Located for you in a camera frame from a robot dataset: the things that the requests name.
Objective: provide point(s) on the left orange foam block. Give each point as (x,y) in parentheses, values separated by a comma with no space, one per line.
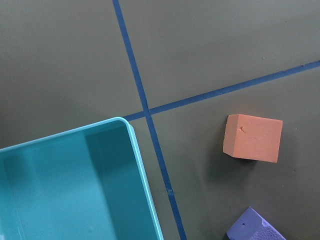
(252,138)

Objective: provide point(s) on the blue plastic bin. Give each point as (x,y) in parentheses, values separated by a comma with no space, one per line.
(88,183)

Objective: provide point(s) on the left purple foam block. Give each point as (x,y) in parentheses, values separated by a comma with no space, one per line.
(252,226)

